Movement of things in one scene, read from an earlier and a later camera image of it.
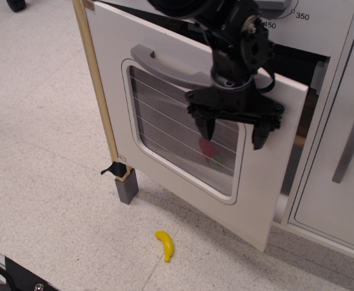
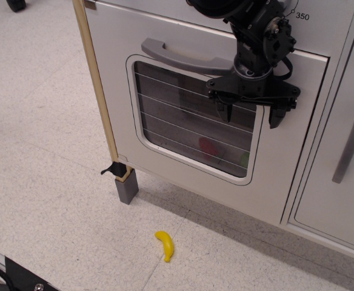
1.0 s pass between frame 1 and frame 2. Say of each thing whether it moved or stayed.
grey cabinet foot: stayed
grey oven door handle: moved
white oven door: moved
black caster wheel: stayed
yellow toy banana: stayed
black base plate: stayed
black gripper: moved
